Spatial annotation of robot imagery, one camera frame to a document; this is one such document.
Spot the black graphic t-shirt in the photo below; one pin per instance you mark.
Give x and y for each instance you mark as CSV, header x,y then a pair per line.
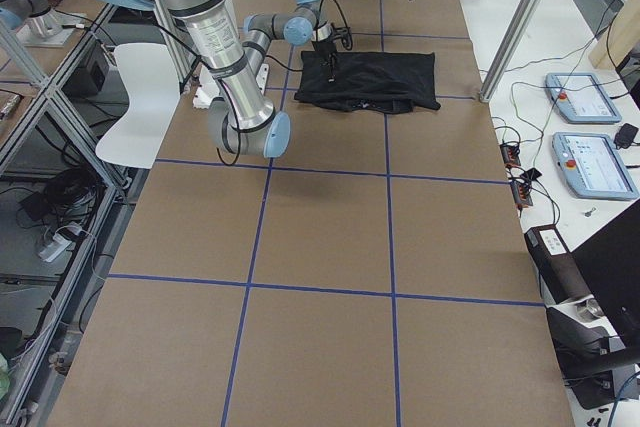
x,y
389,83

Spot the white chair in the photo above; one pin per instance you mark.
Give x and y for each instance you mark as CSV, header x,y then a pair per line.
x,y
152,86

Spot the upper teach pendant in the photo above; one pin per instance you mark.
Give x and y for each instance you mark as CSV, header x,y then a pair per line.
x,y
580,98

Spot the teach pendant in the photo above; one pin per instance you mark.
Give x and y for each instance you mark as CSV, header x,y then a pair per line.
x,y
580,98
592,167

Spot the lower teach pendant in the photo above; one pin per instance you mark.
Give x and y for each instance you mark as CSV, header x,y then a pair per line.
x,y
592,167

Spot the black monitor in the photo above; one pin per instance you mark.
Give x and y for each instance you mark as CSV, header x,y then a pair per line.
x,y
609,264

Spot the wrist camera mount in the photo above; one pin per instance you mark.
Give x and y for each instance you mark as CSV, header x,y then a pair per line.
x,y
342,35

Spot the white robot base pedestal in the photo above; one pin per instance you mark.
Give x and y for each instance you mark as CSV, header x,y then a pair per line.
x,y
216,38

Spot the aluminium frame post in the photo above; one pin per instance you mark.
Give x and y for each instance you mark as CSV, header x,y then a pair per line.
x,y
507,48

